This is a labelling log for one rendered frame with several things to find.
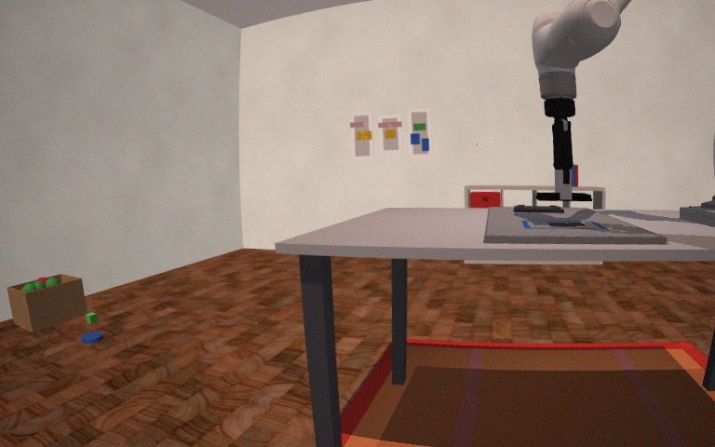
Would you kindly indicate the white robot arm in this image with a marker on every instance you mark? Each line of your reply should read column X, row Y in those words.
column 562, row 39

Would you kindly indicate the blue tape rectangle outline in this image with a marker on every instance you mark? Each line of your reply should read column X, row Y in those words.
column 527, row 226

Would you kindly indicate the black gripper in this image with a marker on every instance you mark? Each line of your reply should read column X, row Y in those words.
column 560, row 109

